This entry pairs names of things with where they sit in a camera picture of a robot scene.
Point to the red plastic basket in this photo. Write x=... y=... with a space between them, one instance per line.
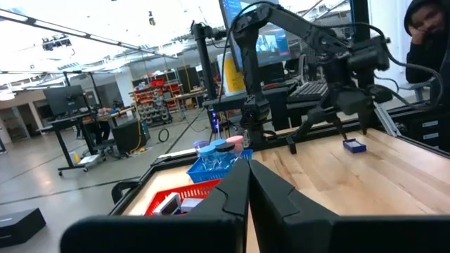
x=151 y=210

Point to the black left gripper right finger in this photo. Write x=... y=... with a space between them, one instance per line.
x=270 y=200

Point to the navy blue sand hourglass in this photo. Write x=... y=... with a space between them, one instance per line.
x=225 y=147

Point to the black vertical monitor pole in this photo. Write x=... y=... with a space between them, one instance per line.
x=207 y=63

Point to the purple sand hourglass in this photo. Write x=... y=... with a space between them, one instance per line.
x=200 y=143

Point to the black digital timer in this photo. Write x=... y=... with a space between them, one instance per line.
x=354 y=145

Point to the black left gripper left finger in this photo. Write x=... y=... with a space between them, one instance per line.
x=228 y=200

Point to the black drawer unit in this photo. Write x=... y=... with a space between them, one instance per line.
x=429 y=130

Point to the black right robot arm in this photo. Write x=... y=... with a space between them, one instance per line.
x=251 y=81

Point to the red parts shelf rack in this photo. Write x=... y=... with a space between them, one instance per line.
x=154 y=102

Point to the person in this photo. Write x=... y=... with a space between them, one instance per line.
x=429 y=56

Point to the black overhead camera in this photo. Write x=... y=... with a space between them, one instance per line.
x=56 y=42

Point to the black computer monitor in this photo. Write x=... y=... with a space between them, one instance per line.
x=65 y=100

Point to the black floor box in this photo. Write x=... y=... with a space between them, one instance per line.
x=17 y=226

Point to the yellow and white poster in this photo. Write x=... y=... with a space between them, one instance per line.
x=233 y=77

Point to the person's hand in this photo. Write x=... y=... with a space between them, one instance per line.
x=416 y=33

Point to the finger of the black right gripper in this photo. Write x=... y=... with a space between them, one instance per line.
x=340 y=124
x=365 y=123

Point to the small black bracket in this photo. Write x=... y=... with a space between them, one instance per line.
x=117 y=191

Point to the silver aluminium extrusion bar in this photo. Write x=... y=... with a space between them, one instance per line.
x=386 y=121

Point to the black equipment cabinet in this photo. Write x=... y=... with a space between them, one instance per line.
x=128 y=135

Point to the black lit computer tower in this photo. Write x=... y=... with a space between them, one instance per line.
x=215 y=119

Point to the black mobile standing desk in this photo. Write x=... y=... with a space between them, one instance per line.
x=62 y=147

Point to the large blue display screen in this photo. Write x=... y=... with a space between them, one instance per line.
x=274 y=45

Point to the dark grey side desk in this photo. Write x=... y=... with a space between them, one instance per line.
x=274 y=102

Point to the black keyboard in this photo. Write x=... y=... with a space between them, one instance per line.
x=309 y=90

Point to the black overhead light bar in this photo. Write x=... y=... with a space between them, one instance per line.
x=70 y=31

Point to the blue plastic basket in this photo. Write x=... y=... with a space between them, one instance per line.
x=202 y=174

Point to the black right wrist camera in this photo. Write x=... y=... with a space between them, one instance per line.
x=369 y=54

